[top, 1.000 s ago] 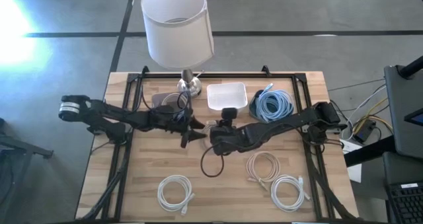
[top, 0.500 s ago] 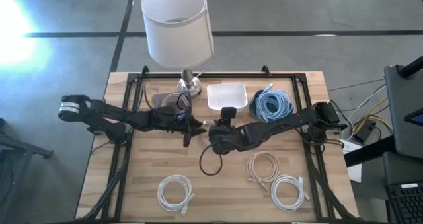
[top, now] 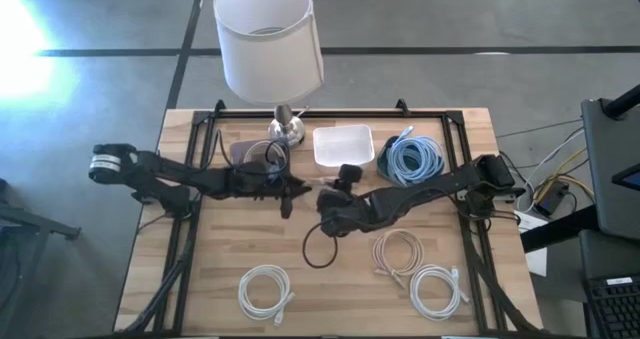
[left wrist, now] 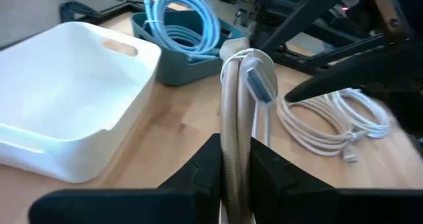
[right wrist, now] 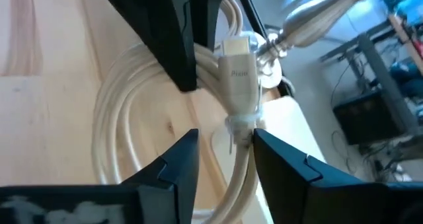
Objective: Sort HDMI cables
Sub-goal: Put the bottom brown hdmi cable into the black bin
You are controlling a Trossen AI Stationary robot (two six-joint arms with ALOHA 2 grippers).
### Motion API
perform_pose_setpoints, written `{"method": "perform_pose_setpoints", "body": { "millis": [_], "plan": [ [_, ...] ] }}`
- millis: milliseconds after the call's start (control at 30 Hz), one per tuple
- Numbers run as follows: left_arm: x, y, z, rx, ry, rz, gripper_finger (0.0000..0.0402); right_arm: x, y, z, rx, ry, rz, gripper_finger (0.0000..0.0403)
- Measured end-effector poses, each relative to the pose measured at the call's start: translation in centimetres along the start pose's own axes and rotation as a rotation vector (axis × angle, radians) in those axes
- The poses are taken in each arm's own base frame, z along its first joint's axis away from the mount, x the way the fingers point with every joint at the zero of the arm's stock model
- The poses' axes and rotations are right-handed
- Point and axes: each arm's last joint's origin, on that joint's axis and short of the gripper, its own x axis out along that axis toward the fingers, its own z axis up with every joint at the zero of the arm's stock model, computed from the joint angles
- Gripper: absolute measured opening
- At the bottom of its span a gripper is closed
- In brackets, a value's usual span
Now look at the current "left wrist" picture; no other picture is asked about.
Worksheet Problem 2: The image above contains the thick beige HDMI cable coil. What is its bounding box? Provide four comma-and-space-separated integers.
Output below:
219, 37, 279, 224

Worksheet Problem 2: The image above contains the white plastic bin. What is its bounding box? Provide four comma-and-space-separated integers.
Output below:
0, 20, 163, 184

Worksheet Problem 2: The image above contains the white HDMI cable coil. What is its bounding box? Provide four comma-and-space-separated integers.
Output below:
276, 93, 363, 164
328, 87, 391, 139

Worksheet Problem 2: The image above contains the light blue HDMI cable coil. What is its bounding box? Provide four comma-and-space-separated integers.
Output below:
164, 24, 208, 52
140, 0, 221, 63

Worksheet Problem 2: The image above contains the teal plastic bin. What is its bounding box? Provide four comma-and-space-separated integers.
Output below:
130, 9, 247, 87

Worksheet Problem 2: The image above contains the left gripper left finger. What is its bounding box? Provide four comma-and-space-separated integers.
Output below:
28, 133, 223, 224

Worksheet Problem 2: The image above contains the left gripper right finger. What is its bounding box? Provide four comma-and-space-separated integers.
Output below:
250, 136, 423, 224

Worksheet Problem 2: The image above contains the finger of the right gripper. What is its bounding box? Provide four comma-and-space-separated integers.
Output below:
363, 85, 423, 142
284, 42, 423, 103

